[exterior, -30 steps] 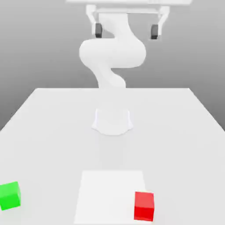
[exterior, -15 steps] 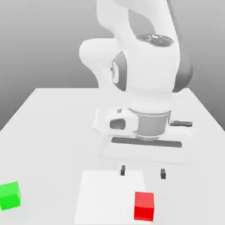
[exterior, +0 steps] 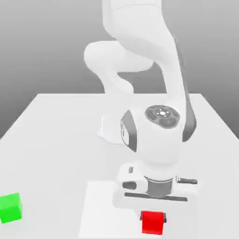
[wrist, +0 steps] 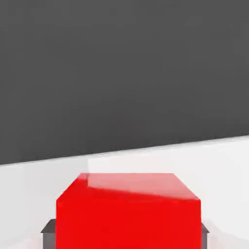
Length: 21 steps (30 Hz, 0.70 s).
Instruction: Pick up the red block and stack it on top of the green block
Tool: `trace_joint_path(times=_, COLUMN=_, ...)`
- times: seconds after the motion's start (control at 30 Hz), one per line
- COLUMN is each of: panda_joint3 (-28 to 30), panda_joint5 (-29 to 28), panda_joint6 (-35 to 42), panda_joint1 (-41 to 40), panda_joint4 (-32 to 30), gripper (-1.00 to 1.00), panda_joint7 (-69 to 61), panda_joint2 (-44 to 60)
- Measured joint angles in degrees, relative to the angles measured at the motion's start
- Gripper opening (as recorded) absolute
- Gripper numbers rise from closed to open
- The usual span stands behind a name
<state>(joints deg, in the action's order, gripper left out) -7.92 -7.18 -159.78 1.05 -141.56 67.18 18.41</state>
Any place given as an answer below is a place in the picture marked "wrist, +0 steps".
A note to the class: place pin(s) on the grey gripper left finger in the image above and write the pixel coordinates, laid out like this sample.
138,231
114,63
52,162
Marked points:
49,236

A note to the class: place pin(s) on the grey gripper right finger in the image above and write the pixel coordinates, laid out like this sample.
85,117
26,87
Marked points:
204,239

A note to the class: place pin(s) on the small red cube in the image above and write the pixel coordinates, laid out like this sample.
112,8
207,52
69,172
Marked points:
128,217

